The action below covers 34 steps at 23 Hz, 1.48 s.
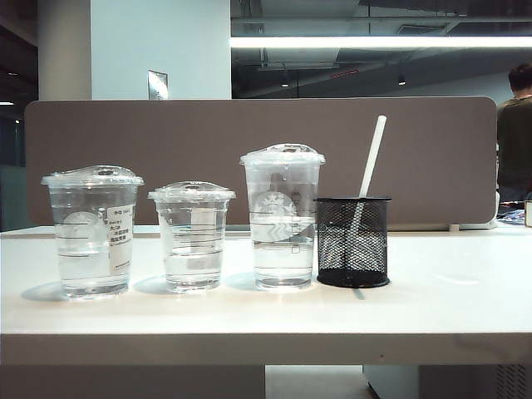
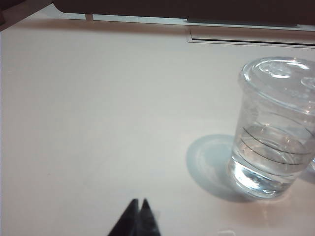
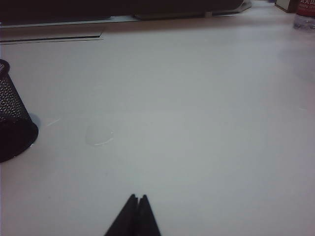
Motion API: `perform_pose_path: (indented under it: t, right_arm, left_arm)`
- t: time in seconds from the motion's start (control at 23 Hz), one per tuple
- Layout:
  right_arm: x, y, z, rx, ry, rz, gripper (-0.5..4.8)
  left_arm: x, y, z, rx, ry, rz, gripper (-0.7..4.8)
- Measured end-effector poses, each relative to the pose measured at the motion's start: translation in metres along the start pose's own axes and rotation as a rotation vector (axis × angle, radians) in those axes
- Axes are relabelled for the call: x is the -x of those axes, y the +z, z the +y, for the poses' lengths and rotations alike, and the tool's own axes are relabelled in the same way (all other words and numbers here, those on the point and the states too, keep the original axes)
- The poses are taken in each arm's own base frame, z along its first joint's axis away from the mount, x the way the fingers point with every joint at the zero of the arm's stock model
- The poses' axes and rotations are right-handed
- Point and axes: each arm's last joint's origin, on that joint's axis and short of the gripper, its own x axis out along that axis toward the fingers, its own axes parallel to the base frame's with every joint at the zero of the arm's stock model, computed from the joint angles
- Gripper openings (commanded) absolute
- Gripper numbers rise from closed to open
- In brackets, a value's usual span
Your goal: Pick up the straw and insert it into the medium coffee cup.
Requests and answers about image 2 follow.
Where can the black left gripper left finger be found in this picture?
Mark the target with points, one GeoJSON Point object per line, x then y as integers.
{"type": "Point", "coordinates": [128, 221]}

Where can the brown desk divider panel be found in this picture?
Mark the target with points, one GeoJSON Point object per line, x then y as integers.
{"type": "Point", "coordinates": [197, 8]}

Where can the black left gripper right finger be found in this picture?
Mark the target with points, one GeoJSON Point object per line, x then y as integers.
{"type": "Point", "coordinates": [148, 223]}

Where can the small clear plastic cup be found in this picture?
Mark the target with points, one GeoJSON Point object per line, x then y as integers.
{"type": "Point", "coordinates": [310, 82]}

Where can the medium clear cup with label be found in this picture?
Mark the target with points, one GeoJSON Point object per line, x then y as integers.
{"type": "Point", "coordinates": [268, 137]}

